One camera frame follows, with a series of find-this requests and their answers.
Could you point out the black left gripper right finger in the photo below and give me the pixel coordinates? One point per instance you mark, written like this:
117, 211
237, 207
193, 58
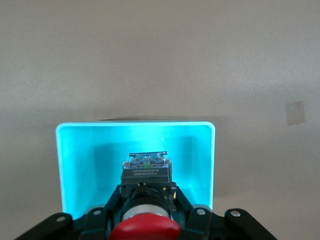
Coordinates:
200, 220

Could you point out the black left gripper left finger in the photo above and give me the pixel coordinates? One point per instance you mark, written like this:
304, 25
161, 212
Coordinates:
100, 220

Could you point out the red mushroom push button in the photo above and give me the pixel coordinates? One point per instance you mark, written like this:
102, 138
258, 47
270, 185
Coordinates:
146, 190

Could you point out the cyan plastic box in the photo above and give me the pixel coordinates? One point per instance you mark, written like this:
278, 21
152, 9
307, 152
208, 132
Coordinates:
105, 162

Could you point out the clear tape patch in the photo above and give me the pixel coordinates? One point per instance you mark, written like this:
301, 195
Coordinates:
295, 113

